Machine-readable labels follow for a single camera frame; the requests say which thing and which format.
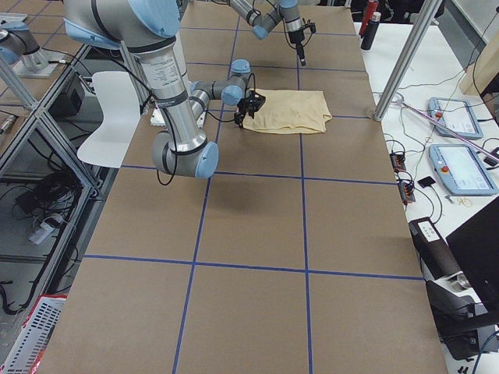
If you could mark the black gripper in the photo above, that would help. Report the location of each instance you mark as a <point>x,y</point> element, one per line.
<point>245,107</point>
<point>295,36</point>

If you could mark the cream long-sleeve California shirt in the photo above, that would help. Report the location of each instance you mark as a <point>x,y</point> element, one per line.
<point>290,112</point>

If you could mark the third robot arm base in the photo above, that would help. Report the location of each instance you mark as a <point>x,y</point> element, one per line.
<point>20,49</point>

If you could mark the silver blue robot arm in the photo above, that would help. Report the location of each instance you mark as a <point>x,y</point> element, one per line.
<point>286,12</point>
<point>148,30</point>

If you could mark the black water bottle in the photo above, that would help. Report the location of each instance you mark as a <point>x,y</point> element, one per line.
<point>370,31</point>

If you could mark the red water bottle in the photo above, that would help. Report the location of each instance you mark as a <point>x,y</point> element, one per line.
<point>371,8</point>

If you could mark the white plastic chair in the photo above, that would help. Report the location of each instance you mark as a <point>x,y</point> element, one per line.
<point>108,144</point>

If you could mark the upper orange relay board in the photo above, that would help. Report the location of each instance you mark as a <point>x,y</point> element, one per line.
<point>398,162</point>

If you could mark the orange relay board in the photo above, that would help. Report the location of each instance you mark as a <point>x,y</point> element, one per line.
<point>398,162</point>
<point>406,191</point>

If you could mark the black floor power box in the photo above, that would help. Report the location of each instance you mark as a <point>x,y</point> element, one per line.
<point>68,103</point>

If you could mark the upper teach pendant tablet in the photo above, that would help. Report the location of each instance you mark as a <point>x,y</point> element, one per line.
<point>456,115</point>

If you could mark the teach pendant tablet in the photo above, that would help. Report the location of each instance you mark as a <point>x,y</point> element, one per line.
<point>456,115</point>
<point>461,171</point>

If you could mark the lower orange relay board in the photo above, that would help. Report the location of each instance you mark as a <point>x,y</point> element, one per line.
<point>406,191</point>

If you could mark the small black square pad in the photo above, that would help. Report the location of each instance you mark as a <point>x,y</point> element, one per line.
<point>426,182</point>

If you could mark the reacher grabber stick tool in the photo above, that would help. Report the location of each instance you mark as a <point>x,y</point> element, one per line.
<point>444,128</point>

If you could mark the lower teach pendant tablet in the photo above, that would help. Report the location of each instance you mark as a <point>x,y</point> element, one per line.
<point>461,171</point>

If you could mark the black box with label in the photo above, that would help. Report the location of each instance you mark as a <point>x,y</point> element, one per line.
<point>432,248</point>

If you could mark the black monitor on stand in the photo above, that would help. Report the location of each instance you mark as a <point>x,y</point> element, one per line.
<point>463,326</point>

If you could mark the white perforated plastic basket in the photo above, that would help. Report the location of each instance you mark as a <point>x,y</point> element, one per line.
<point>28,349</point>

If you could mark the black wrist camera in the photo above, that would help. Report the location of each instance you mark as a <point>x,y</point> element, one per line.
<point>309,25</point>
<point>256,102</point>

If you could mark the aluminium frame post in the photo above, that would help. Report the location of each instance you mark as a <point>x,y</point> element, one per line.
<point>413,41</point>

